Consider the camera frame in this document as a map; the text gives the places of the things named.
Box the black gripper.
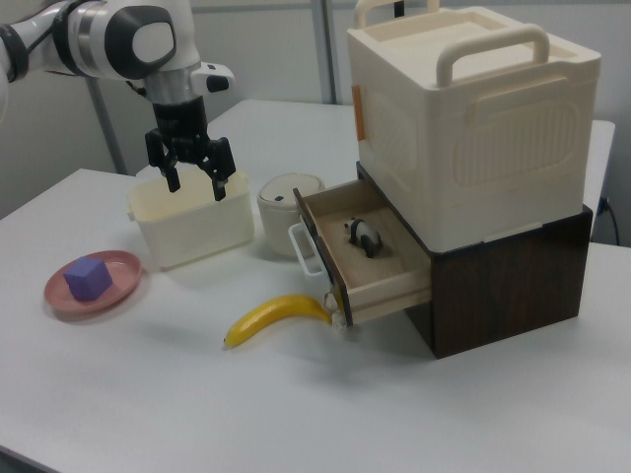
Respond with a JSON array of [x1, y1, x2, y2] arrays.
[[144, 95, 237, 203]]

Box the wooden drawer with white handle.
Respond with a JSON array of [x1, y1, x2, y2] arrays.
[[288, 177, 433, 329]]

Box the dark brown wooden drawer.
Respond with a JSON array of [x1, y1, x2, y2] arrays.
[[355, 162, 595, 360]]

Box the open cream plastic bin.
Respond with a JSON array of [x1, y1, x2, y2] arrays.
[[126, 167, 255, 271]]

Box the small round cream trash can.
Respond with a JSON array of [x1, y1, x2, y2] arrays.
[[256, 171, 327, 257]]

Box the pink plate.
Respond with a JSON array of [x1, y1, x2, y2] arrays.
[[42, 249, 144, 319]]

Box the purple cube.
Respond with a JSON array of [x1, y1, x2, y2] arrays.
[[63, 255, 113, 302]]

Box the yellow banana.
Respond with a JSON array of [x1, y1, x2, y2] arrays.
[[221, 294, 334, 351]]

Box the orange latch strip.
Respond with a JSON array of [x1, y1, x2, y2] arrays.
[[352, 84, 367, 142]]

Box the panda figurine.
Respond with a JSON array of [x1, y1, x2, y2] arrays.
[[343, 217, 385, 258]]

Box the cream toy cabinet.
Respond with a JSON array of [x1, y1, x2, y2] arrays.
[[346, 0, 603, 250]]

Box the dark partition post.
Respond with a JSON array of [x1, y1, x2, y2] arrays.
[[324, 0, 342, 104]]

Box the black cable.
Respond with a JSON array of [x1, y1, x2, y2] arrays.
[[598, 196, 622, 245]]

